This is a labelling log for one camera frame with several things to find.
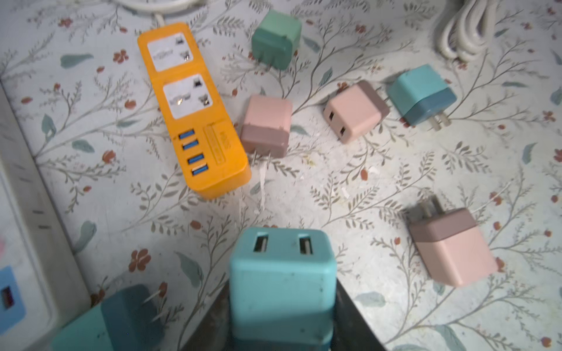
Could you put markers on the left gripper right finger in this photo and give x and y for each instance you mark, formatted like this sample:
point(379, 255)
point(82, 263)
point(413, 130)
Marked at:
point(352, 332)

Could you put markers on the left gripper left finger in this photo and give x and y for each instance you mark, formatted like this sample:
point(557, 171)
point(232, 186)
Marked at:
point(214, 330)

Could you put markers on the teal plug adapter front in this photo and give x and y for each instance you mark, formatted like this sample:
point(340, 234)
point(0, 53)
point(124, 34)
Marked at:
point(283, 286)

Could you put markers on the teal plug adapter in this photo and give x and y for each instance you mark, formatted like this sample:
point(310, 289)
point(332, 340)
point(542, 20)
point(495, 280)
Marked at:
point(421, 94)
point(283, 286)

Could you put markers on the teal plug near white strip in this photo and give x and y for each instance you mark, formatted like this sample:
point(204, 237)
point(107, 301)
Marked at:
point(128, 320)

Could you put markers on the white multicolour power strip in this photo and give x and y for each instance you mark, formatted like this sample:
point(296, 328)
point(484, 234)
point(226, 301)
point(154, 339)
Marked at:
point(42, 288)

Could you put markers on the orange power strip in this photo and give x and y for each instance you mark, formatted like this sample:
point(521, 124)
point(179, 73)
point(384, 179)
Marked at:
point(204, 138)

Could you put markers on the pink plug beside orange strip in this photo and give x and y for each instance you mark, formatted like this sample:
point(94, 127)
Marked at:
point(266, 127)

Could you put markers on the pink plug adapter front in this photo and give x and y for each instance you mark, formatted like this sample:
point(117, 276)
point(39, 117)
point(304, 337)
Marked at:
point(451, 245)

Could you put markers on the pink plug adapter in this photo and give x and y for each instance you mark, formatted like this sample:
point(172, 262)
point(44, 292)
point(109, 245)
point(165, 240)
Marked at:
point(355, 111)
point(451, 245)

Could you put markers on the floral table mat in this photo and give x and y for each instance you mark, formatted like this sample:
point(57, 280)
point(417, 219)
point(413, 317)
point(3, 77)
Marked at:
point(80, 93)

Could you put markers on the pink plug adapter middle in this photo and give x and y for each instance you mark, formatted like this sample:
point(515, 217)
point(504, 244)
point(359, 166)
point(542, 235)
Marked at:
point(355, 111)

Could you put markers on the teal plug adapter right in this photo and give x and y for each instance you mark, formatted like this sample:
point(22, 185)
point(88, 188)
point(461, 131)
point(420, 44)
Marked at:
point(421, 94)

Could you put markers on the green plug adapter upper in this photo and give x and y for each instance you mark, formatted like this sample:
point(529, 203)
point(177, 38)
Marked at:
point(276, 39)

